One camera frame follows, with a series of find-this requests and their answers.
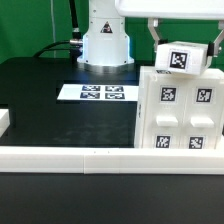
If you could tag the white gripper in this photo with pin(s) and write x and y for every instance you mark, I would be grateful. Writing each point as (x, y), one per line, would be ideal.
(176, 9)

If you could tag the white cabinet top box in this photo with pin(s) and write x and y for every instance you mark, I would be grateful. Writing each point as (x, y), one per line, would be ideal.
(183, 57)

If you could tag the white cabinet door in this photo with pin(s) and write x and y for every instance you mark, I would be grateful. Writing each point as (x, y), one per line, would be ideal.
(203, 117)
(164, 113)

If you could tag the white cabinet body box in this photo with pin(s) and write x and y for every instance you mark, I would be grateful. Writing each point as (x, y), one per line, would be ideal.
(148, 74)

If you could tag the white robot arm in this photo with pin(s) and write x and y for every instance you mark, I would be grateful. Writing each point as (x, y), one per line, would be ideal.
(106, 44)

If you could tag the white marker sheet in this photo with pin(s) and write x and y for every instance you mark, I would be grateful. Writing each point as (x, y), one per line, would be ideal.
(84, 92)

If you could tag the white U-shaped fence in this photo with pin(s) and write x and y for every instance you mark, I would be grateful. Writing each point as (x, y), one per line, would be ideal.
(110, 160)

